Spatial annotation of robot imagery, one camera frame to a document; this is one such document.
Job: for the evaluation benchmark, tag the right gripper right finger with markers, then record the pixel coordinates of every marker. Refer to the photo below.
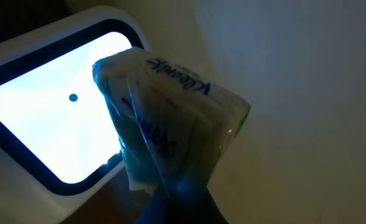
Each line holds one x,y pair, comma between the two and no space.
199,206

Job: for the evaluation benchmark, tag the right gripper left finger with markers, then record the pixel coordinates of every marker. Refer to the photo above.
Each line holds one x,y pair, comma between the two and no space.
157,209

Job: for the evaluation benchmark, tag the teal tissue pack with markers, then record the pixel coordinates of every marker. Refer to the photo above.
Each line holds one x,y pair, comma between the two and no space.
173,124

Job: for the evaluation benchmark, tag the white barcode scanner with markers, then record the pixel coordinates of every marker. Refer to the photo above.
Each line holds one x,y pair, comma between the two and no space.
58,145

